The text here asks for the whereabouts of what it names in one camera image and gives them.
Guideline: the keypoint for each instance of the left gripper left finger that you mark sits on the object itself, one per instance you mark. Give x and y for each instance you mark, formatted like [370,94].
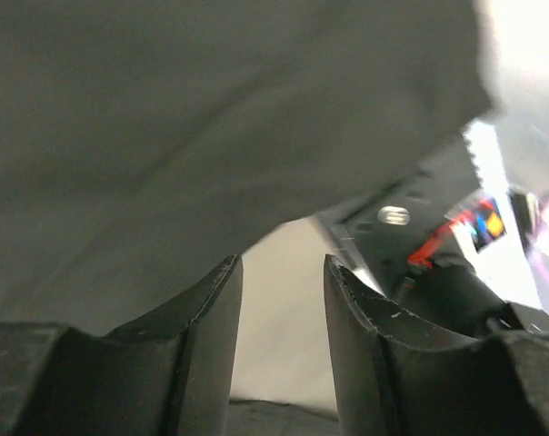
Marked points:
[168,372]

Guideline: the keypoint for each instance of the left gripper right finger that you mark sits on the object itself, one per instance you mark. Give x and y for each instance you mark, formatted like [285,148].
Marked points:
[396,373]

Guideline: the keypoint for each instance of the black button shirt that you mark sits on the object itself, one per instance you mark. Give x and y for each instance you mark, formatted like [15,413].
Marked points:
[142,142]

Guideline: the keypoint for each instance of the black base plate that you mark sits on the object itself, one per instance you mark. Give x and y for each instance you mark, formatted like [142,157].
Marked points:
[402,242]

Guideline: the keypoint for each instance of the grey slotted cable duct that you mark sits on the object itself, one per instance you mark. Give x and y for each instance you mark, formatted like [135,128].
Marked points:
[502,264]

